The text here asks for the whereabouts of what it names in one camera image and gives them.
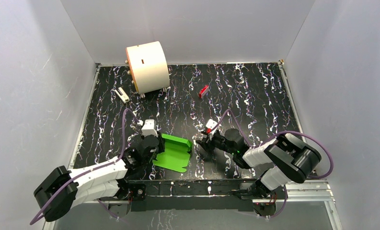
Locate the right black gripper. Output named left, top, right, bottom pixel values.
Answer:
left=196, top=131, right=236, bottom=155

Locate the green paper box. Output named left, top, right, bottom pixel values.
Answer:
left=152, top=134, right=193, bottom=173

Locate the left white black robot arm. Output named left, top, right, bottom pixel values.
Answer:
left=31, top=132, right=165, bottom=224

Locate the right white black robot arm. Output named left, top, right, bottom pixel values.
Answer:
left=196, top=128, right=322, bottom=198

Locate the small white black block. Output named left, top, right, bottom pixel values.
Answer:
left=115, top=87, right=130, bottom=103

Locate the small red block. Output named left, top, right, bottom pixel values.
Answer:
left=198, top=85, right=209, bottom=98

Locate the white cylindrical drum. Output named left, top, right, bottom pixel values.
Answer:
left=126, top=41, right=170, bottom=98

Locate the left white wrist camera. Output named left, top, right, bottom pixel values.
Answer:
left=141, top=119, right=158, bottom=137

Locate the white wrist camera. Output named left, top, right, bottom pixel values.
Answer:
left=141, top=119, right=158, bottom=137
left=206, top=119, right=218, bottom=135

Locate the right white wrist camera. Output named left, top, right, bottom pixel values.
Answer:
left=206, top=119, right=218, bottom=135

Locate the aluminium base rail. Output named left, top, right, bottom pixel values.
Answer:
left=42, top=179, right=344, bottom=230

